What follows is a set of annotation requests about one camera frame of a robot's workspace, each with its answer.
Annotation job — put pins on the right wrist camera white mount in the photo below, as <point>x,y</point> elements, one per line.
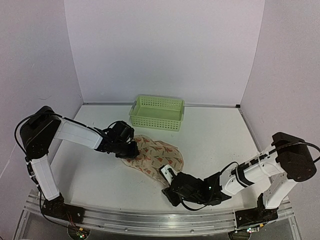
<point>168,173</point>

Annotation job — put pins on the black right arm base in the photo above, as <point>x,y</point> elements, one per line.
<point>255,216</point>

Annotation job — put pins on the aluminium front rail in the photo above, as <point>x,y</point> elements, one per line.
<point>147,212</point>

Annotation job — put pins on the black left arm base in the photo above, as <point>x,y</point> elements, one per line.
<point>58,209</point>

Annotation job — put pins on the floral mesh laundry bag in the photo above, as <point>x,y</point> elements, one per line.
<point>153,154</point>

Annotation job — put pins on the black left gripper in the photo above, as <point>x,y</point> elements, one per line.
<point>134,152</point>

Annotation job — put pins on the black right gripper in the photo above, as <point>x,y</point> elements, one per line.
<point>175,201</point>

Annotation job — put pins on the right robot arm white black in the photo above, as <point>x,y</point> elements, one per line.
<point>287,158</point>

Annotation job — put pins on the green plastic basket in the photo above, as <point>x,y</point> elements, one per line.
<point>156,112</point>

